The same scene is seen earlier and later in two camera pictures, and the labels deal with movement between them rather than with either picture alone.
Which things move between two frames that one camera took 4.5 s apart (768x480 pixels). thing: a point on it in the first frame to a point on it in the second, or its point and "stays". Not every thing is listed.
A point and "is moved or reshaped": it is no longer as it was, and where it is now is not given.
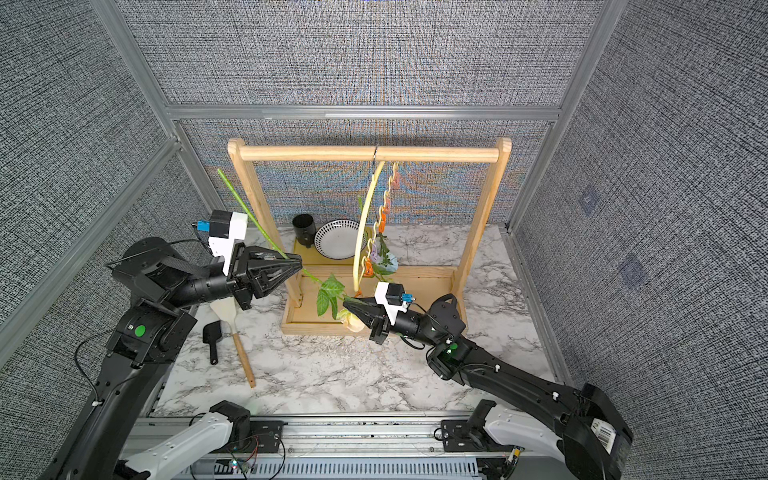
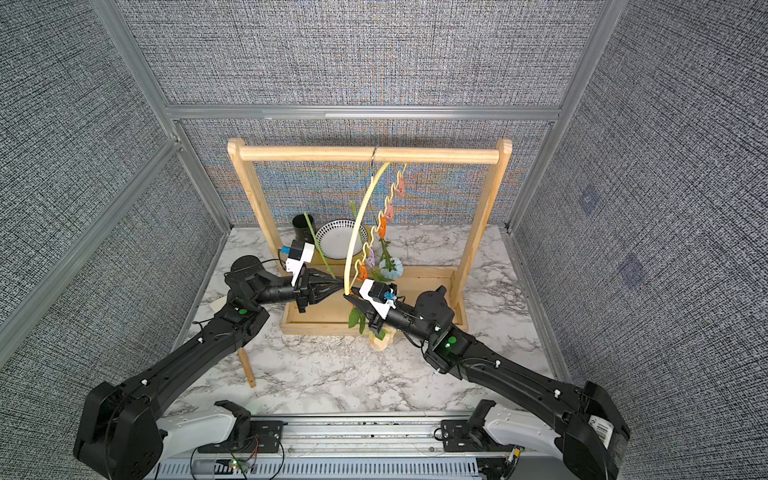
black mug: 304,229 stays
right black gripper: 373,309 stays
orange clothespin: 381,225 stays
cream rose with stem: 388,263 to 375,270
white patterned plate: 338,239 stays
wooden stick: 245,361 stays
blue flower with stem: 375,256 to 389,267
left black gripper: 246,283 to 311,291
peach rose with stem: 331,293 is moved or reshaped
